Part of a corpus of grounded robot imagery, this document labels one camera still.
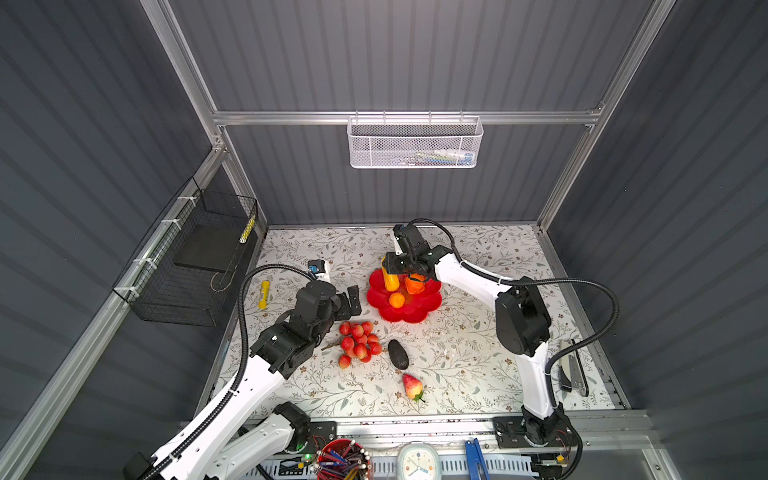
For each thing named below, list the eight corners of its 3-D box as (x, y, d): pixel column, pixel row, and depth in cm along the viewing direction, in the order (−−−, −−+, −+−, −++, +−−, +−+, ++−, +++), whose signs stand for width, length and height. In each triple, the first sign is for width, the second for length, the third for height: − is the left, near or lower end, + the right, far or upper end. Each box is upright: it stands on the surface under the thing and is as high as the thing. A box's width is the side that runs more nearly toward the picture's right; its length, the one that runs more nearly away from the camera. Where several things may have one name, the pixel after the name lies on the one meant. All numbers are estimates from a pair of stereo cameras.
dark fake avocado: (399, 373, 86) (400, 367, 82) (384, 350, 90) (384, 344, 86) (411, 364, 87) (412, 359, 84) (396, 343, 91) (396, 337, 88)
